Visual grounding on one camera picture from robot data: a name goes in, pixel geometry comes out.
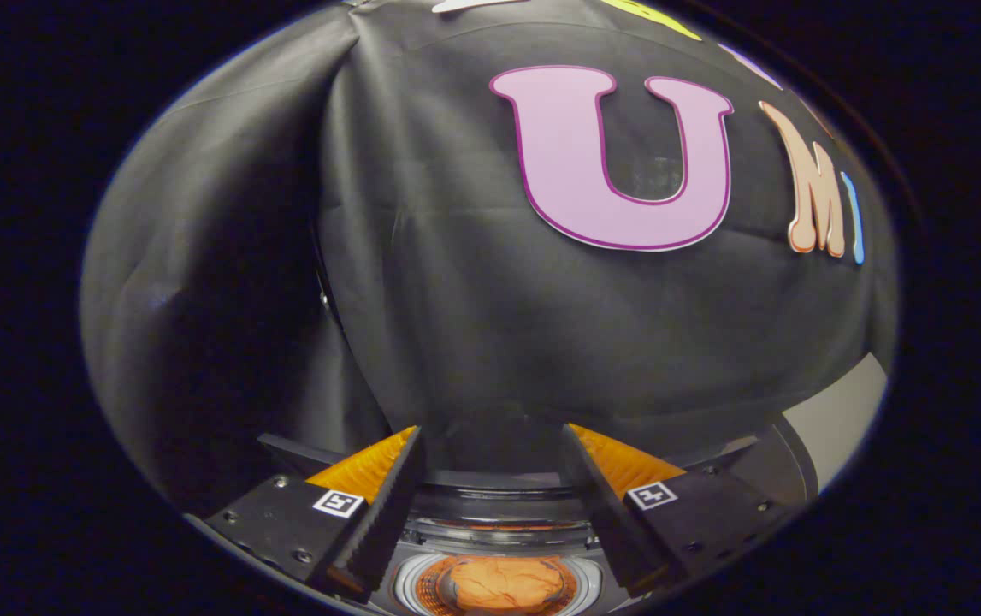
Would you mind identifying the white cabinet with grey top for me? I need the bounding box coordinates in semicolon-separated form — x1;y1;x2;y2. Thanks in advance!
781;351;889;495

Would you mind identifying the black backdrop cloth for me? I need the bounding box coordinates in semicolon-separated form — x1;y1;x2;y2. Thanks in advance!
80;0;900;514

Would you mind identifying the black washing machine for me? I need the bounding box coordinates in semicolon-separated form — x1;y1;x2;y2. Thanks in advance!
257;419;820;616

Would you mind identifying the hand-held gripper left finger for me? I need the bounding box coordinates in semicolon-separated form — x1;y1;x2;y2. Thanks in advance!
185;425;428;601

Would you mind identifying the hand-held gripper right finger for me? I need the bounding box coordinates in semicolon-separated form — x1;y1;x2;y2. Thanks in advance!
560;423;799;597

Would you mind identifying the orange shirt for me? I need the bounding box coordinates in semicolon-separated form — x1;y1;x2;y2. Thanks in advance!
447;556;565;613

